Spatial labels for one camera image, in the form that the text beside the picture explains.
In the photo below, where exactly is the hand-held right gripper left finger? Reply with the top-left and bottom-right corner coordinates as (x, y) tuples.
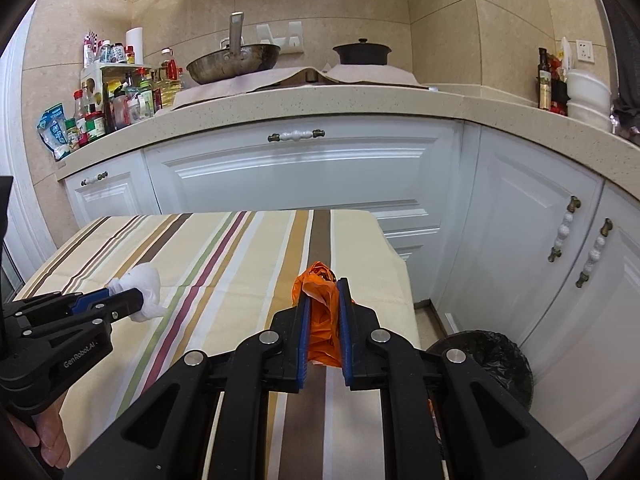
(62, 277), (313, 480)

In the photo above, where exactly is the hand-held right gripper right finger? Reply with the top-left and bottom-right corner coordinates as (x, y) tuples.
(336, 276), (588, 480)

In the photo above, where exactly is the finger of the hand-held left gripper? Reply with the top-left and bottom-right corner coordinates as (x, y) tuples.
(0, 287), (115, 333)
(20, 287), (144, 350)

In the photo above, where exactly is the small orange plastic bag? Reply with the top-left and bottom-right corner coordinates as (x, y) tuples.
(291, 261), (358, 368)

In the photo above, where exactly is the translucent white plastic bag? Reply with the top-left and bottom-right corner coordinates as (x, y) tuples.
(109, 265), (166, 323)

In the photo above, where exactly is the bin with black bag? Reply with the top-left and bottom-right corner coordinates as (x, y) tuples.
(425, 330), (533, 413)

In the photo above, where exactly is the person's left hand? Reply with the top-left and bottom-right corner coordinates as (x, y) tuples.
(7, 394), (72, 470)

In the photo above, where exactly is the small white drawer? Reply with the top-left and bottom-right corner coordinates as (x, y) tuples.
(62, 170), (161, 231)

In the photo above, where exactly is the striped tablecloth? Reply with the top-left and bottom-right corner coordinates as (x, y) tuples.
(15, 208), (420, 480)

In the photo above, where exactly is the wide white drawer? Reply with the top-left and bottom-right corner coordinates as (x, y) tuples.
(142, 122), (463, 216)

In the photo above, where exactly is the blue snack bag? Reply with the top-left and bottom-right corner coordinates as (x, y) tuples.
(37, 104), (71, 161)

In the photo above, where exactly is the group of condiment bottles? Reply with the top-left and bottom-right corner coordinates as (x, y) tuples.
(65, 30), (188, 151)

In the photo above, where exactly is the white cabinet door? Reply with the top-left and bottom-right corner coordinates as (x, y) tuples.
(432, 127), (606, 361)
(525, 185), (640, 461)

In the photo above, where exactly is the white spice rack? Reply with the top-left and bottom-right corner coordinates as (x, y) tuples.
(80, 62), (151, 126)

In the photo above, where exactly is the cooking oil bottle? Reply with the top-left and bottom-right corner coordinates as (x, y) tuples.
(159, 48), (187, 106)

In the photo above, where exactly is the speckled stone countertop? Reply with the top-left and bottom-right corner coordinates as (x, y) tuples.
(55, 82), (640, 196)

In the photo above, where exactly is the beige stove cover cloth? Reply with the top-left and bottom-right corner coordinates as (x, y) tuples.
(172, 62), (431, 110)

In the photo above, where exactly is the paper towel roll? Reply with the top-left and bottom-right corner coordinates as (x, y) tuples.
(125, 27), (145, 66)

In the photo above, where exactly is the steel wok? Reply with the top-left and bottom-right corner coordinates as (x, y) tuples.
(186, 11), (282, 86)

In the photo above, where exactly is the black lidded pot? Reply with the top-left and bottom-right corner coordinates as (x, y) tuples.
(332, 37), (392, 66)

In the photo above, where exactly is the dark glass bottle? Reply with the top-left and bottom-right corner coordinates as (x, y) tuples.
(537, 47), (552, 110)

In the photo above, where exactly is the red snack packet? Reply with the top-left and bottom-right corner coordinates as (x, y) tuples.
(549, 55), (571, 116)

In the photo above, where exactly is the white plastic bowl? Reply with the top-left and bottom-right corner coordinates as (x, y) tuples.
(566, 69), (613, 133)

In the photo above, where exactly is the white plastic packet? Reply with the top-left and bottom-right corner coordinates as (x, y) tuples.
(557, 36), (574, 83)

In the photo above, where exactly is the wide drawer handle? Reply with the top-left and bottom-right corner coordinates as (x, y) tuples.
(267, 129), (326, 143)

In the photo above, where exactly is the white beaded door handle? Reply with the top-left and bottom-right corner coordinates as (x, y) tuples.
(547, 196), (582, 263)
(575, 218), (615, 289)

